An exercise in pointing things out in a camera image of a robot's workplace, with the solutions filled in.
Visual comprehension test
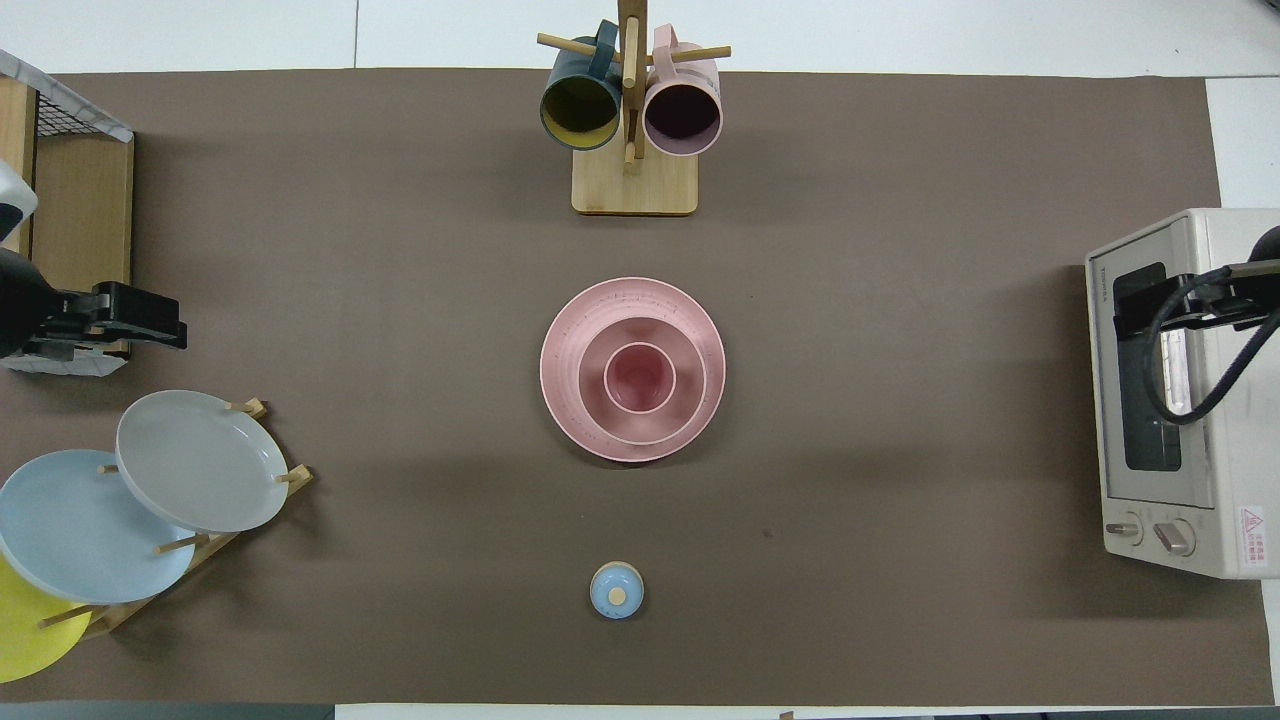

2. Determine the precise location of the light blue plate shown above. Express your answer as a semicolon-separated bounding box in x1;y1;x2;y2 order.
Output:
0;449;197;605

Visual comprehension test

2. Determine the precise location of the grey plate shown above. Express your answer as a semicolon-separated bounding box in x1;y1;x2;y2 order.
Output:
115;390;290;534

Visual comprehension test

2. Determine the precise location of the wooden mug tree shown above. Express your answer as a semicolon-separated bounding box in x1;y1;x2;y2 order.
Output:
537;0;732;217

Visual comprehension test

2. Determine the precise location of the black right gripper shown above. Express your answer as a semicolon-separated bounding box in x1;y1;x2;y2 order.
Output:
1113;260;1280;338

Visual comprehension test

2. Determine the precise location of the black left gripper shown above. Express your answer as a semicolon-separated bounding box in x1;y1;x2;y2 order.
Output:
40;282;189;361

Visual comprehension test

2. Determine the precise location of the wooden plate rack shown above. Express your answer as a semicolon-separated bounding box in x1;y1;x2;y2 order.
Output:
38;398;314;641

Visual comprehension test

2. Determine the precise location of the dark teal mug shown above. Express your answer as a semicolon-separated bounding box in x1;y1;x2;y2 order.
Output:
540;20;623;152

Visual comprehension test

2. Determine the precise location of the wooden two-tier shelf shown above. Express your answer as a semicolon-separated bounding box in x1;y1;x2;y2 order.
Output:
0;75;135;361

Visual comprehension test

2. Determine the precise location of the pink bowl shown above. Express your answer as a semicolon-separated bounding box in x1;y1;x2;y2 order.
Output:
577;317;708;446

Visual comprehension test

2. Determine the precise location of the pink plate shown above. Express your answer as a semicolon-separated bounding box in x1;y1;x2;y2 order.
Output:
539;277;727;463

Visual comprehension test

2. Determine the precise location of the yellow plate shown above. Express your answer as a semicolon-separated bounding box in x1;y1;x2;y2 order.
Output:
0;552;93;684

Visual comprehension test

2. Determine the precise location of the blue lid with wooden knob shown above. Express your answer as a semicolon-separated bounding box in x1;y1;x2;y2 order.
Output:
589;561;645;621

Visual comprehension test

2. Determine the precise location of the brown table mat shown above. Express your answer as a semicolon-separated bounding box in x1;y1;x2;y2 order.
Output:
0;68;1276;706

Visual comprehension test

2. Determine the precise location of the pink cup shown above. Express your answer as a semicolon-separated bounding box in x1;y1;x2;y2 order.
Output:
603;341;678;414

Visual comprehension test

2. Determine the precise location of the white toaster oven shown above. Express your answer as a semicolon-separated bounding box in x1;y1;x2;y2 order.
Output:
1085;207;1280;581

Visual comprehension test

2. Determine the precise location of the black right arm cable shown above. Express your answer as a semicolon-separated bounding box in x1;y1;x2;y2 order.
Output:
1143;265;1280;428

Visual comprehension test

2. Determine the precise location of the pink mug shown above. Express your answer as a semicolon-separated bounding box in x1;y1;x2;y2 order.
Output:
642;25;723;158

